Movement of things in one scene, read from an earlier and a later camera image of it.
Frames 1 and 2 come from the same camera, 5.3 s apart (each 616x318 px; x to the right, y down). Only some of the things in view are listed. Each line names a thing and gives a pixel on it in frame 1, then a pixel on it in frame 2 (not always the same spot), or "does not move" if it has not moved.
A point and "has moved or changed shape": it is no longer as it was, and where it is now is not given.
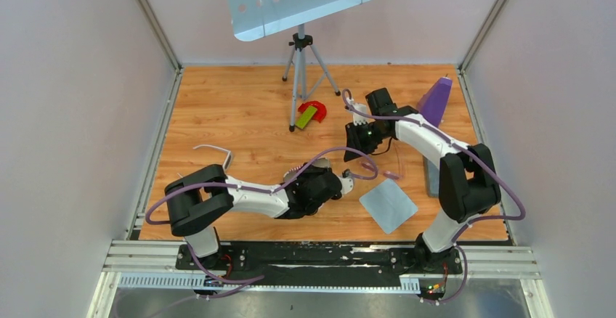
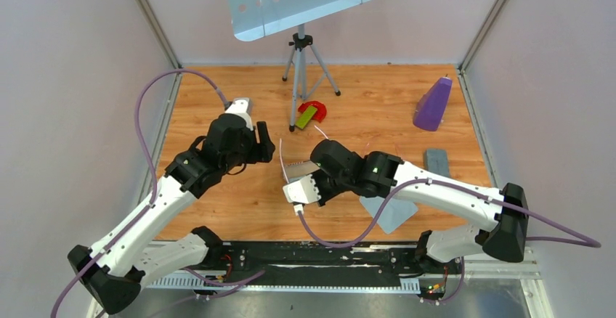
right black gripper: (354, 138) to (325, 196)
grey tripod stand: (308, 70) does not move
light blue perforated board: (262, 2) does not move
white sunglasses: (228, 158) has moved or changed shape
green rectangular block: (306, 117) does not move
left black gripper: (312, 170) to (265, 148)
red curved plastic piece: (320, 112) does not move
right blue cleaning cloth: (388, 205) does not move
